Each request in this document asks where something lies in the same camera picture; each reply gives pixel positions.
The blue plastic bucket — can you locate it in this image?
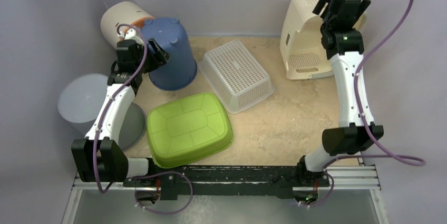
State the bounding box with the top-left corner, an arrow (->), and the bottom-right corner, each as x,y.
141,17 -> 198,91

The large cream laundry basket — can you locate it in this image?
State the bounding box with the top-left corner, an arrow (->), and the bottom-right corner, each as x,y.
279,0 -> 368,81

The grey plastic bucket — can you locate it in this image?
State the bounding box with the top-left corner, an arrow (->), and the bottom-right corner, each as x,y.
58,73 -> 146,151

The green plastic tray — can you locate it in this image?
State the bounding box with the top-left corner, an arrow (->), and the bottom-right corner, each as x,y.
147,92 -> 234,169

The small white perforated basket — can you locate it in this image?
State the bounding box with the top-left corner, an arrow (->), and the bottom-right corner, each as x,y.
198,40 -> 275,114

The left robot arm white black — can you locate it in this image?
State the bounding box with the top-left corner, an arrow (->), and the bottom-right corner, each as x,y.
71,38 -> 170,187

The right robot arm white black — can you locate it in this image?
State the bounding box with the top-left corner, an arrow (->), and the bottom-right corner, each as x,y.
296,0 -> 384,186

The round drawer cabinet orange yellow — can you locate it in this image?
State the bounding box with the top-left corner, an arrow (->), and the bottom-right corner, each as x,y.
100,1 -> 155,48

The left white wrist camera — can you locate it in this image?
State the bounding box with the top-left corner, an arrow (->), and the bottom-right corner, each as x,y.
118,28 -> 144,45

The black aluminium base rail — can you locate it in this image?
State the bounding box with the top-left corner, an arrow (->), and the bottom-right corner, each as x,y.
71,163 -> 381,215

